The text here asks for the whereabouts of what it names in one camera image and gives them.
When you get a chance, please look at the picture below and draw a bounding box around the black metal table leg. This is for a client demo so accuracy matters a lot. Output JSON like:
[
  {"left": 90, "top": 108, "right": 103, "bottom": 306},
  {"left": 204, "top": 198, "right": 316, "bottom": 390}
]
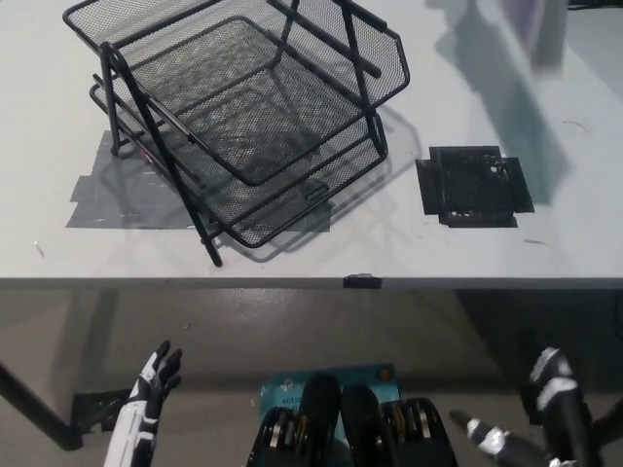
[{"left": 0, "top": 359, "right": 82, "bottom": 451}]

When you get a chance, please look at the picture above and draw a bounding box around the black tape square patch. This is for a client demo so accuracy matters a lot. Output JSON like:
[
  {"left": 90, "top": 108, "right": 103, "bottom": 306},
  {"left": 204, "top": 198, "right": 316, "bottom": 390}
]
[{"left": 414, "top": 144, "right": 535, "bottom": 230}]

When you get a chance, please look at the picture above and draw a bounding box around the grey duct tape patch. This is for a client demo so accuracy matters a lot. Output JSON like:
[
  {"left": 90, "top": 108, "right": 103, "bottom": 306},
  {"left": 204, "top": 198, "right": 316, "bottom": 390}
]
[{"left": 65, "top": 128, "right": 332, "bottom": 231}]

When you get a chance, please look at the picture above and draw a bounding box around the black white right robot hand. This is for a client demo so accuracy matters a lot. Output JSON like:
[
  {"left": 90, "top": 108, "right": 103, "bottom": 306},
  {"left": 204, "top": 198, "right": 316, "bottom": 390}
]
[{"left": 448, "top": 345, "right": 601, "bottom": 467}]

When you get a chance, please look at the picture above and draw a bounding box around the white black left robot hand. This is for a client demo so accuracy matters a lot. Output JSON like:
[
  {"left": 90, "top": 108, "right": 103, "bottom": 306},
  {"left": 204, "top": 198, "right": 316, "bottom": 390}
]
[{"left": 104, "top": 339, "right": 184, "bottom": 467}]

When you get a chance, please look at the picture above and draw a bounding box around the black floor tape patch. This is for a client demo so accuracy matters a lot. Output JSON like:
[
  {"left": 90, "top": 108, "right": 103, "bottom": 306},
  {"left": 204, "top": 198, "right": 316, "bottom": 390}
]
[
  {"left": 518, "top": 383, "right": 539, "bottom": 429},
  {"left": 71, "top": 388, "right": 132, "bottom": 434}
]

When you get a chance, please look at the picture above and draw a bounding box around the black mesh two-tier file tray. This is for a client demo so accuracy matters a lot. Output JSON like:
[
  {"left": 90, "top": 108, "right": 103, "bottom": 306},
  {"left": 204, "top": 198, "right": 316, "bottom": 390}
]
[{"left": 61, "top": 0, "right": 408, "bottom": 268}]

